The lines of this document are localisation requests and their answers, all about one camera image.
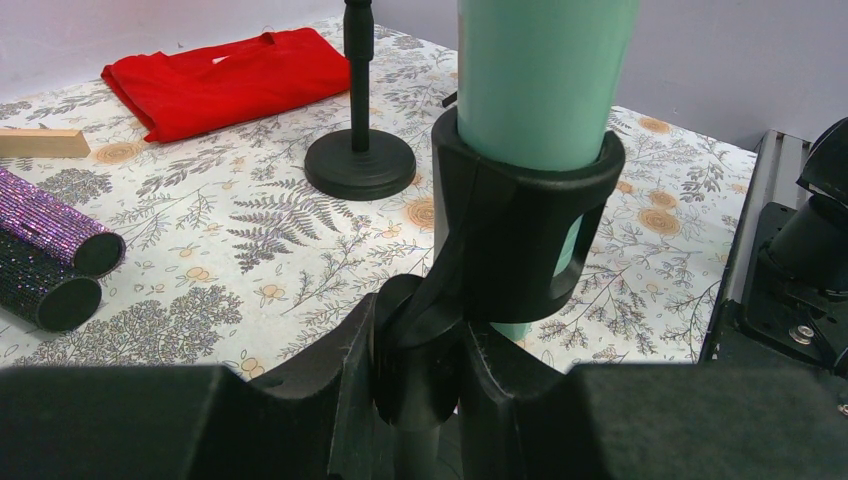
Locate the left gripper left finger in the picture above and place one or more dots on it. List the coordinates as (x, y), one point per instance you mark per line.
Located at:
(309, 418)

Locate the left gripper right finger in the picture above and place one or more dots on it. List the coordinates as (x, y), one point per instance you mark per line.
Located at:
(629, 417)

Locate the black round-base mic stand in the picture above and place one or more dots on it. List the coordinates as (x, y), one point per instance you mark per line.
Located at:
(514, 243)

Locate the mint green microphone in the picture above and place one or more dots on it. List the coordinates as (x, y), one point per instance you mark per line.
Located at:
(537, 78)

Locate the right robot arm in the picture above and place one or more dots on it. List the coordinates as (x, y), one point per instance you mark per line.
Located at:
(783, 295)

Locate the purple glitter microphone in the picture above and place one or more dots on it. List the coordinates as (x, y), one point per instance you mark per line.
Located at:
(58, 229)

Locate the black glitter microphone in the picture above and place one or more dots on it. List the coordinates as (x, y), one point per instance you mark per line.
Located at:
(40, 290)

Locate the red folded cloth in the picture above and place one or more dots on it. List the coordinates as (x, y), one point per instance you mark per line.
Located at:
(198, 91)

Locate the wooden clothes rack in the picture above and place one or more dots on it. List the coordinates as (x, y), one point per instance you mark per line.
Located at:
(44, 143)

